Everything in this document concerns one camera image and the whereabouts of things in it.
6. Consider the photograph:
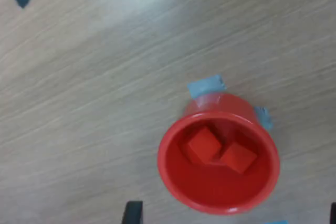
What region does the red plastic cup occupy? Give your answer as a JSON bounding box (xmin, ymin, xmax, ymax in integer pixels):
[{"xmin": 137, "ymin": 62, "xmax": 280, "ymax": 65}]
[{"xmin": 156, "ymin": 92, "xmax": 281, "ymax": 216}]

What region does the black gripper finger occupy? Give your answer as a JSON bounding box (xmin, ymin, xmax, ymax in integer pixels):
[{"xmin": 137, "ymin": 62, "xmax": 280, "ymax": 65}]
[
  {"xmin": 121, "ymin": 200, "xmax": 144, "ymax": 224},
  {"xmin": 329, "ymin": 202, "xmax": 336, "ymax": 224}
]

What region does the red cube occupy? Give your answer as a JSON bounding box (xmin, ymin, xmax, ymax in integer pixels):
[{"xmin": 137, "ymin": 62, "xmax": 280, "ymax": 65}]
[
  {"xmin": 181, "ymin": 126, "xmax": 223, "ymax": 164},
  {"xmin": 219, "ymin": 142, "xmax": 258, "ymax": 174}
]

